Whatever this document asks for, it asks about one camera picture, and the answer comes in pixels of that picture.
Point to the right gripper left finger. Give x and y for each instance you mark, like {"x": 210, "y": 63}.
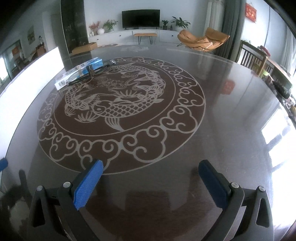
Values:
{"x": 55, "y": 212}

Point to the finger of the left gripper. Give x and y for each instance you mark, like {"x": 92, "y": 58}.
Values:
{"x": 3, "y": 164}

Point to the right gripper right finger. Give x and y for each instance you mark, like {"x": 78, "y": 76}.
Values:
{"x": 257, "y": 220}

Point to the blue white medicine box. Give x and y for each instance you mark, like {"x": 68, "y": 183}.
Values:
{"x": 61, "y": 82}

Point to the white cardboard storage box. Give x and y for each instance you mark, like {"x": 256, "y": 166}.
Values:
{"x": 20, "y": 104}

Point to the brown cardboard box on floor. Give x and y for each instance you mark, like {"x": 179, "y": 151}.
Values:
{"x": 84, "y": 48}

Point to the dark display cabinet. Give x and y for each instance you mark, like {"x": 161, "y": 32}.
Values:
{"x": 73, "y": 23}

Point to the red flower vase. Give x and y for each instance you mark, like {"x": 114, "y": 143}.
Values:
{"x": 94, "y": 27}

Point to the dark wooden chair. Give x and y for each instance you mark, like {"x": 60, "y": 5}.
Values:
{"x": 254, "y": 59}

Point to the potted green plant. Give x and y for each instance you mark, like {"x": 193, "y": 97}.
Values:
{"x": 109, "y": 25}

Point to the orange lounge chair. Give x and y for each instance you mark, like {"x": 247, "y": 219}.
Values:
{"x": 211, "y": 40}

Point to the black television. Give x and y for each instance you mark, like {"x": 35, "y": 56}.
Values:
{"x": 139, "y": 18}

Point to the white tv cabinet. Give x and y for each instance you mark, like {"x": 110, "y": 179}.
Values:
{"x": 136, "y": 37}

